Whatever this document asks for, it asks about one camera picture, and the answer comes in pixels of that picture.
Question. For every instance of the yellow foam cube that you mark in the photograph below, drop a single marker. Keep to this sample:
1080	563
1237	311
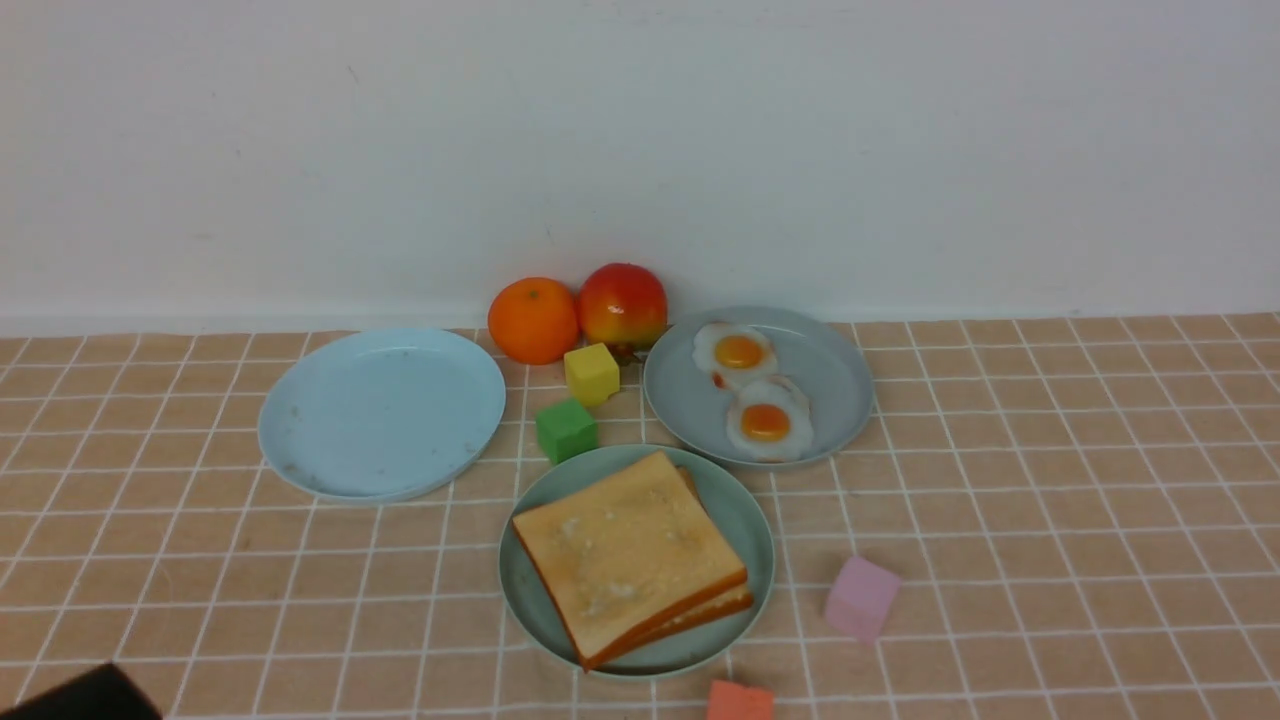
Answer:
592	374

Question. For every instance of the orange fruit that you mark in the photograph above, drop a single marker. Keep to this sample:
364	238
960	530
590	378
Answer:
534	321

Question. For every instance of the pink foam cube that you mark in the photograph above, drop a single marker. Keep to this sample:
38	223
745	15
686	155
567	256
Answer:
860	600

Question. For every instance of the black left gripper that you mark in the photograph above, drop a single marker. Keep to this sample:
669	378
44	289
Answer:
105	692

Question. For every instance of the back fried egg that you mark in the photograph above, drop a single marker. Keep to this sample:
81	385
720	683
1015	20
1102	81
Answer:
733	355

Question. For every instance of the orange foam cube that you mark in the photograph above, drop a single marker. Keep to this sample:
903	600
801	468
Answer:
734	701

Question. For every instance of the light blue plate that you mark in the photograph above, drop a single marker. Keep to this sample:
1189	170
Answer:
382	416

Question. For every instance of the grey blue plate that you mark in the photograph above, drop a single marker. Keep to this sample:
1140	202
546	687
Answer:
825	365

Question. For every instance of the teal green plate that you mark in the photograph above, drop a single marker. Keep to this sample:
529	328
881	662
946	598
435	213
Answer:
733	509

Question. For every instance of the toast slice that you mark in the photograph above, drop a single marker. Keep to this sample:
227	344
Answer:
586	549
692	574

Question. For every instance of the fried egg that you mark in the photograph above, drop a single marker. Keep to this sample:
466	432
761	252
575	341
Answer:
770	420
733	355

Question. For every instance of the front fried egg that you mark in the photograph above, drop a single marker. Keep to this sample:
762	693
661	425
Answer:
770	420

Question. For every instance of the red yellow apple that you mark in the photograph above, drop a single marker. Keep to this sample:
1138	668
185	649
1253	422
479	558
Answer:
623	307

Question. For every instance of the green foam cube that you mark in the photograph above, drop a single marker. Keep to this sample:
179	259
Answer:
566	430

